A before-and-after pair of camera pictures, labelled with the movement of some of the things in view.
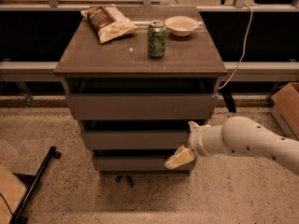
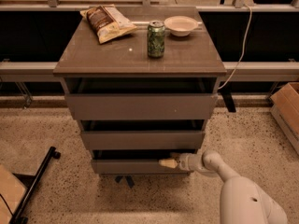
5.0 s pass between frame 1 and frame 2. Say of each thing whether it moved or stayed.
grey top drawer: stayed
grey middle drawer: stayed
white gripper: moved
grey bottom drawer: stayed
